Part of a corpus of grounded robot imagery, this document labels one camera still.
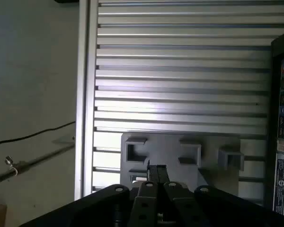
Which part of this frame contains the thin black floor cable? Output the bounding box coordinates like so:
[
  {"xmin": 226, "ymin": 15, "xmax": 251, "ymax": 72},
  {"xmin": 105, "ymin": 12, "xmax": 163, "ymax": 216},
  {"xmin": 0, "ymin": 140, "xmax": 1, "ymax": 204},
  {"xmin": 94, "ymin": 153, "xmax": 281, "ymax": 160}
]
[{"xmin": 0, "ymin": 121, "xmax": 76, "ymax": 149}]

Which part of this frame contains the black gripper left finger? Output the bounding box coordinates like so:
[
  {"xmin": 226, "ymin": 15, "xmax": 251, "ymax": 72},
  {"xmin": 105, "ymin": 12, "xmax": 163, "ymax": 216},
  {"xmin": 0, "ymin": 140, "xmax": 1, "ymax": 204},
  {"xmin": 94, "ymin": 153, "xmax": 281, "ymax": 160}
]
[{"xmin": 20, "ymin": 165, "xmax": 159, "ymax": 227}]

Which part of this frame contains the metal rod with clamp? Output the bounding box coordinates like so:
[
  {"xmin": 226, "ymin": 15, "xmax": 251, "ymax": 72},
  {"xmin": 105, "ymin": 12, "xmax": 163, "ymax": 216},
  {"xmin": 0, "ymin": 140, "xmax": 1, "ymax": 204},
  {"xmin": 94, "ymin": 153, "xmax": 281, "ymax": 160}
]
[{"xmin": 0, "ymin": 141, "xmax": 76, "ymax": 187}]

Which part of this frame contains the black open PC case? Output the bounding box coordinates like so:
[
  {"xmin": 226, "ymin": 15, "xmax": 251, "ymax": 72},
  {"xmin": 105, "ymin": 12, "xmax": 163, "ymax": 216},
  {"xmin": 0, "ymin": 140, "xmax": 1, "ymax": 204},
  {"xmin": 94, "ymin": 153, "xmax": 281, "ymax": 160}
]
[{"xmin": 264, "ymin": 30, "xmax": 284, "ymax": 217}]

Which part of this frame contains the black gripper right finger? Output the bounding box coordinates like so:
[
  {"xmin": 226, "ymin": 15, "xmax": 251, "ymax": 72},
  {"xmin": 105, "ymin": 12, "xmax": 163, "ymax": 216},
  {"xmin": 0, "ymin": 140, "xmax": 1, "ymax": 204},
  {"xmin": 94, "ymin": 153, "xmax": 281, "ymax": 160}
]
[{"xmin": 157, "ymin": 165, "xmax": 284, "ymax": 227}]

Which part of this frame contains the grey plastic parts rack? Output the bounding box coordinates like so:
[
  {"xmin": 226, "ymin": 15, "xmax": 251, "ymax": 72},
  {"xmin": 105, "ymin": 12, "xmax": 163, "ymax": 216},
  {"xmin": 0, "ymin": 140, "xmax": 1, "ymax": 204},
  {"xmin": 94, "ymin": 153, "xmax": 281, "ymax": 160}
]
[{"xmin": 120, "ymin": 133, "xmax": 246, "ymax": 200}]

